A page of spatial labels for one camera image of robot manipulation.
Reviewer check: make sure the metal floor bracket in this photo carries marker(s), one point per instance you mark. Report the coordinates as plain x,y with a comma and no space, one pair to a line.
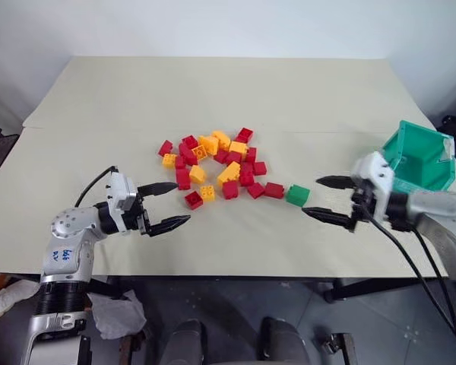
338,348

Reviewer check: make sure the crumpled white cloth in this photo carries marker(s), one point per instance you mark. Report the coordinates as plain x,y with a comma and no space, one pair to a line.
9,296

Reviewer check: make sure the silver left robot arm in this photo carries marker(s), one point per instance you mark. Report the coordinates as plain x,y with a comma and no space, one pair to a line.
66,243

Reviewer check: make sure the dark rounded shape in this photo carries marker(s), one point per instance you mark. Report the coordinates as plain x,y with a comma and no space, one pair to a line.
283,342
186,344

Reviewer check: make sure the long yellow toy block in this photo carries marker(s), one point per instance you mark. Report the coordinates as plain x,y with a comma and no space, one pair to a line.
228,174

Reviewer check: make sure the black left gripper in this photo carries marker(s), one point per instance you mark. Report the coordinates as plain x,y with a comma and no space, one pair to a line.
137,222

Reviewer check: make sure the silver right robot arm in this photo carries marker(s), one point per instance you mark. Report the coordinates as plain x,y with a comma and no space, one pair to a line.
437,207

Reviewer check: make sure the crumpled white plastic bag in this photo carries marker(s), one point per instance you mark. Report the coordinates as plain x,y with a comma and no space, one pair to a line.
116,313

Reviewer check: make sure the red toy block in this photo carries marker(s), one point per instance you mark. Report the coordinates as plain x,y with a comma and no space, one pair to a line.
251,154
188,155
165,148
220,156
230,190
193,200
246,175
244,135
260,168
190,140
180,163
233,157
274,190
182,178
255,190

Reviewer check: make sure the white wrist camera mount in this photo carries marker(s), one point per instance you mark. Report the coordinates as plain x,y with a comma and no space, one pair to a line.
119,194
376,173

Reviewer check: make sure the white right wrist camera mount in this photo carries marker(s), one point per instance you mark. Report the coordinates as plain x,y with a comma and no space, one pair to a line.
376,173

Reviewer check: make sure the green toy block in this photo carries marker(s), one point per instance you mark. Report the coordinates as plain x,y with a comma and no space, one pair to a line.
297,195

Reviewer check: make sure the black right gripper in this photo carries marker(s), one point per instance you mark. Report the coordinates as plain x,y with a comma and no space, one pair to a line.
363,205

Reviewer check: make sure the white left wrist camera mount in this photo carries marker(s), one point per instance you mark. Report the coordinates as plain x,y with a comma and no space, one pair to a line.
119,194

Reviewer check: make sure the teal plastic bin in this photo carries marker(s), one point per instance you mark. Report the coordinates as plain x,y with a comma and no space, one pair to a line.
422,167

